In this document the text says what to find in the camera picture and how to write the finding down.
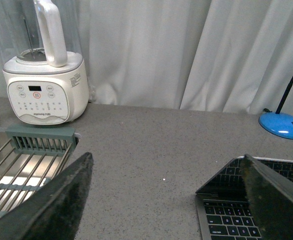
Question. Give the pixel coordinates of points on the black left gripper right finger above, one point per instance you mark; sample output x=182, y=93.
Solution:
x=270, y=197

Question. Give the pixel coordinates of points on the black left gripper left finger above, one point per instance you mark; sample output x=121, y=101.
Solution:
x=55, y=211

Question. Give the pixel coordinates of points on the grey laptop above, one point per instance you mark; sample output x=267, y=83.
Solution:
x=222, y=206

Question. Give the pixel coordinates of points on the green metal sink rack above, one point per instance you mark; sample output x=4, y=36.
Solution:
x=24, y=160

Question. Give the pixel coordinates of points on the blue desk lamp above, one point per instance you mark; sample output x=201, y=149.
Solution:
x=278, y=123

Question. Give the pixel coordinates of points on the white blender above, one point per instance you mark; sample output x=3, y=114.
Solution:
x=42, y=60

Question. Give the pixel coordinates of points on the white curtain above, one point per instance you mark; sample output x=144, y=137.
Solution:
x=231, y=56

